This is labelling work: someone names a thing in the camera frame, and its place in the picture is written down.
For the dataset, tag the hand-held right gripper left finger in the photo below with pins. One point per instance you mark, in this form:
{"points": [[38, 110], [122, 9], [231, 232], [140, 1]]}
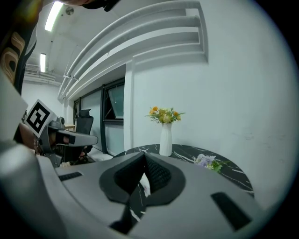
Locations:
{"points": [[88, 184]]}

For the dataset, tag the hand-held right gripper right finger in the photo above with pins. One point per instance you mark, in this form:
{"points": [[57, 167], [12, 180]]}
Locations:
{"points": [[198, 198]]}

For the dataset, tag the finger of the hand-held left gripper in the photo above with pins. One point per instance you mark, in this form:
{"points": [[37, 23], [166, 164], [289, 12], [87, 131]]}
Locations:
{"points": [[84, 140]]}

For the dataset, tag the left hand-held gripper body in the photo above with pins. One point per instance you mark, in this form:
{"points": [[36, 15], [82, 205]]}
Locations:
{"points": [[38, 117]]}

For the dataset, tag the person's left forearm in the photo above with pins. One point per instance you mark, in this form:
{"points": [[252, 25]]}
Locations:
{"points": [[26, 137]]}

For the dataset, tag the person's left hand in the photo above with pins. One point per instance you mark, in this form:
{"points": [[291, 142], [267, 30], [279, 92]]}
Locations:
{"points": [[66, 139]]}

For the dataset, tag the black office chair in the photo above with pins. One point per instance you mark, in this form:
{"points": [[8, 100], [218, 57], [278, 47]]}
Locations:
{"points": [[84, 123]]}

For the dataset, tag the small wooden table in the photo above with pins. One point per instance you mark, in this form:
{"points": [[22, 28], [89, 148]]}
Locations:
{"points": [[70, 126]]}

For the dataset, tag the purple artificial flower sprig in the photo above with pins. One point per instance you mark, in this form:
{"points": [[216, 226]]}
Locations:
{"points": [[206, 161]]}

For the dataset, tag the black framed window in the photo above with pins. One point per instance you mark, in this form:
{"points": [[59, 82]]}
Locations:
{"points": [[115, 102]]}

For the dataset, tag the long ceiling light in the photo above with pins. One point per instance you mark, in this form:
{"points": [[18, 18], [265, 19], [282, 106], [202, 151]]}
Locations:
{"points": [[53, 16], [43, 62]]}

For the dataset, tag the white ribbed vase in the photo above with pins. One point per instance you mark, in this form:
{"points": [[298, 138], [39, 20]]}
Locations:
{"points": [[165, 140]]}

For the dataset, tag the person's black printed shirt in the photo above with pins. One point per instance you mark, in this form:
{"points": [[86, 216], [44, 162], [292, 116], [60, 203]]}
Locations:
{"points": [[16, 42]]}

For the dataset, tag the round smoke detector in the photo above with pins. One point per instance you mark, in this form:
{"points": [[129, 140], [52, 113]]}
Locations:
{"points": [[69, 11]]}

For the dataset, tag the person's head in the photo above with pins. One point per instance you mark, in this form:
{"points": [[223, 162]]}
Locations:
{"points": [[74, 2]]}

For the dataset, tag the grey gripper-mounted camera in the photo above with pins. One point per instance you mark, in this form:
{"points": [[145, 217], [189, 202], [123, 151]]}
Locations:
{"points": [[58, 122]]}

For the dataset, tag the white wall pipes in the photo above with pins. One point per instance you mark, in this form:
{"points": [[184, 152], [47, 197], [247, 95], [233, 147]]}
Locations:
{"points": [[140, 30]]}

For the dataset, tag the black head camera mount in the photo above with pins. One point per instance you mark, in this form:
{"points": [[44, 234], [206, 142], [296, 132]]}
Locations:
{"points": [[105, 4]]}

